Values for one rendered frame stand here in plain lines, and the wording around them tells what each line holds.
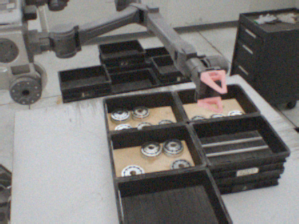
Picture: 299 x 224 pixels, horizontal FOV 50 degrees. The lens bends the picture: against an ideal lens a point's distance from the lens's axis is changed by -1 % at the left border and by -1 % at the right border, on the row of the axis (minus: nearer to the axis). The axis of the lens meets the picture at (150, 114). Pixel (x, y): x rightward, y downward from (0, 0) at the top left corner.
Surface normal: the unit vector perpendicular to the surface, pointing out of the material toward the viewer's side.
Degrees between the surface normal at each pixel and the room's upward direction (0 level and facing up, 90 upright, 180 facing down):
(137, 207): 0
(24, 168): 0
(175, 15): 90
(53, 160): 0
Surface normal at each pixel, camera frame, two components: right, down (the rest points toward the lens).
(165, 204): 0.00, -0.79
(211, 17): 0.30, 0.58
